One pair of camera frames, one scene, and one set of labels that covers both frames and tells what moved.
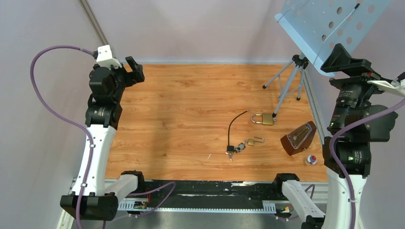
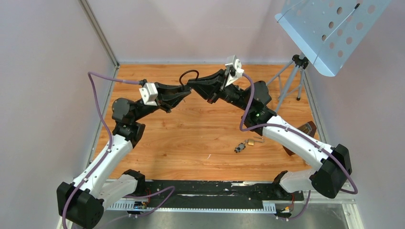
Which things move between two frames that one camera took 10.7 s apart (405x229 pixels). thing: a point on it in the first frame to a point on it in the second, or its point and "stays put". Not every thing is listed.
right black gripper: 339,58 to 211,87
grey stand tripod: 301,63 stays put
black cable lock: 230,148 to 186,71
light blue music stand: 318,26 stays put
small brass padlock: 251,141 stays put
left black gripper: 136,76 to 168,96
